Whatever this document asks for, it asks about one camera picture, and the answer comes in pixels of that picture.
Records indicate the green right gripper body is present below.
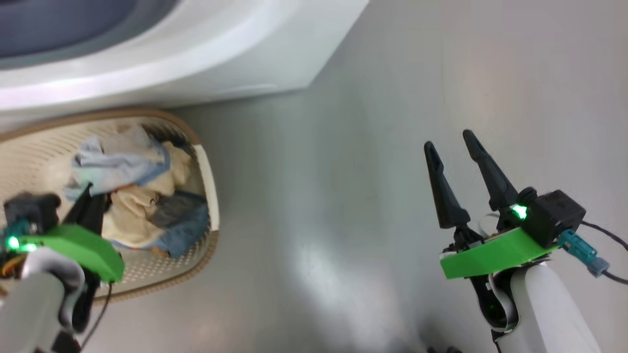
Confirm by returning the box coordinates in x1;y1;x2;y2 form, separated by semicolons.
440;227;560;280

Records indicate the teal left camera connector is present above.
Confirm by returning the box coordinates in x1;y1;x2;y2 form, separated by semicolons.
0;221;31;252

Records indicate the pale blue white garment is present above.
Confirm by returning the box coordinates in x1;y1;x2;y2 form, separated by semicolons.
63;125;171;202

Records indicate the cream perforated laundry basket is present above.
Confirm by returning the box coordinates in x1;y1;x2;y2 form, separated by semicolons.
0;108;220;304

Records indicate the black right camera cable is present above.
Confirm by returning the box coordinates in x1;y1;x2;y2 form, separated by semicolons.
581;221;628;285

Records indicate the cream garment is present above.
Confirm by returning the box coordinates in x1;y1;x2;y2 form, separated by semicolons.
101;141;193;248

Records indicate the teal right camera connector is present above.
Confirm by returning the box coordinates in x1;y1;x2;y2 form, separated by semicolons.
558;229;610;277

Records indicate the white washing machine body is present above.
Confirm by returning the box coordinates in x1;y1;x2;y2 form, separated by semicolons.
0;0;369;133

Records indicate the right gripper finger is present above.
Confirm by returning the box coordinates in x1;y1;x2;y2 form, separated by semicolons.
463;129;521;212
424;141;471;229

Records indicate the thin black left gripper cable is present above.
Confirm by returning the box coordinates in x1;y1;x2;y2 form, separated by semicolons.
81;282;113;350

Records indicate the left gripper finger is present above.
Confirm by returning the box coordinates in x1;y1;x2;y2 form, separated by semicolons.
83;194;106;236
64;182;94;225

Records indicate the teal camera connector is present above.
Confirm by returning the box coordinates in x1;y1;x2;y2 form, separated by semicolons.
0;221;31;252
558;229;610;277

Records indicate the blue bear print garment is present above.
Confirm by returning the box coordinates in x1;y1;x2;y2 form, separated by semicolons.
147;191;211;259

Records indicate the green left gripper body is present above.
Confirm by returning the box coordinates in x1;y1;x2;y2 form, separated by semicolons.
5;224;125;283

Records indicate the grey rubber door gasket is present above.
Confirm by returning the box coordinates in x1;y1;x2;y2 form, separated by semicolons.
0;0;180;70

